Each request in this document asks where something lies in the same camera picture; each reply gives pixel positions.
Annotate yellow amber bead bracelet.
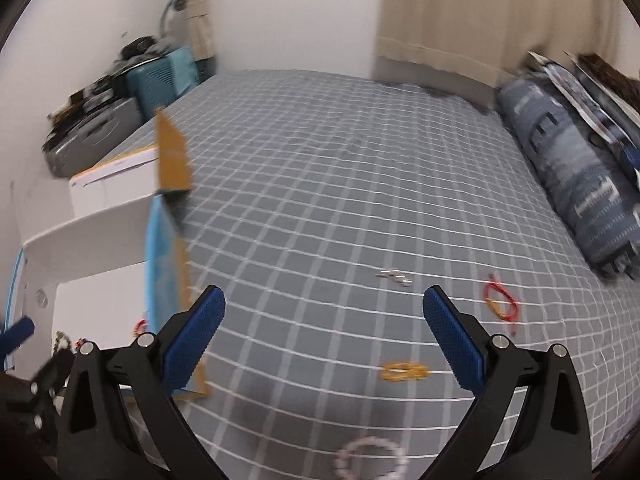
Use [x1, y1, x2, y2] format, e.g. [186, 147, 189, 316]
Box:
[378, 361, 432, 384]

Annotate pink bead bracelet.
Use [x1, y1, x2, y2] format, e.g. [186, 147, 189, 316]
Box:
[333, 434, 409, 480]

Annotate white pearl bracelet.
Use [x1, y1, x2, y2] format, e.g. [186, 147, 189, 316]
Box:
[376, 268, 416, 287]

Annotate blue yellow cardboard box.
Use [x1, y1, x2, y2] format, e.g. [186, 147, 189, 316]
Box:
[4, 110, 192, 379]

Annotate grey hard case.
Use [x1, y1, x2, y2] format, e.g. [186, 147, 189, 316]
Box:
[42, 99, 142, 178]

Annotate grey checked bed sheet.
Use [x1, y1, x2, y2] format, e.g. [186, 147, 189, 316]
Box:
[168, 70, 639, 479]

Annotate teal suitcase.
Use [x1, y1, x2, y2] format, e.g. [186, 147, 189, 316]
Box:
[126, 47, 200, 122]

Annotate patterned pillow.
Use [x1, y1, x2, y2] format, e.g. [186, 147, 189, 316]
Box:
[527, 51, 639, 170]

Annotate blue desk lamp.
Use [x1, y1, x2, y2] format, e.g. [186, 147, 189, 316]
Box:
[158, 0, 188, 38]

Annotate tied beige curtain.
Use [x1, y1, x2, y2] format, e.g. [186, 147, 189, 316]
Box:
[186, 0, 216, 62]

